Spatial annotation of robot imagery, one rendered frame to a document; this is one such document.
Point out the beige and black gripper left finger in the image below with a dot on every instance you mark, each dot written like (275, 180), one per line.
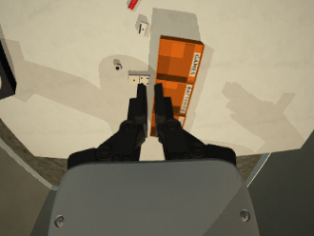
(125, 144)

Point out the orange open bin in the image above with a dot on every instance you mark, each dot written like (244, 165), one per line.
(174, 61)

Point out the red battery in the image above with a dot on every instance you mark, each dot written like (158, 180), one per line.
(132, 4)

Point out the beige domino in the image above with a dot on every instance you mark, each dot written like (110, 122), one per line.
(135, 79)

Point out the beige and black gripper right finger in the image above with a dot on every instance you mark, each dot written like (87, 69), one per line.
(177, 143)

